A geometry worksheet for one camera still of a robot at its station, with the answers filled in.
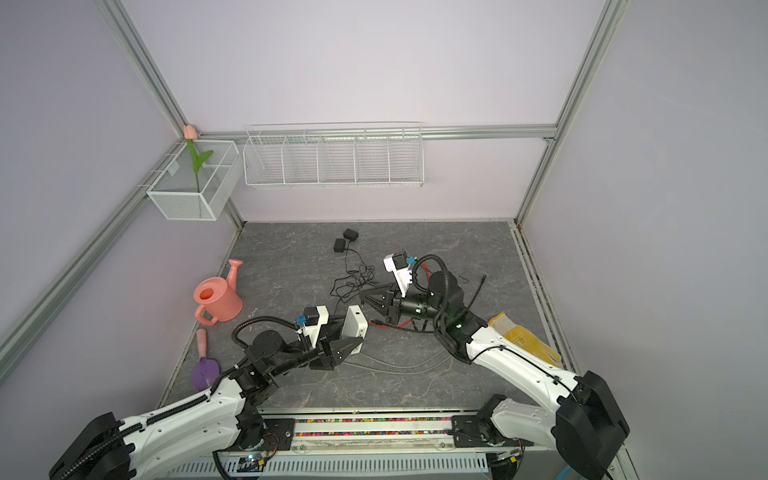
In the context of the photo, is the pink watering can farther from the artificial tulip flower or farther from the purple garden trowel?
the artificial tulip flower

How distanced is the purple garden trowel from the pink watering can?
74mm

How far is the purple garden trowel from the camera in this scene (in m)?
0.84

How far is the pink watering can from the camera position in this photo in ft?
2.90

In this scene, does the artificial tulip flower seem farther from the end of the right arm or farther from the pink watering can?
the end of the right arm
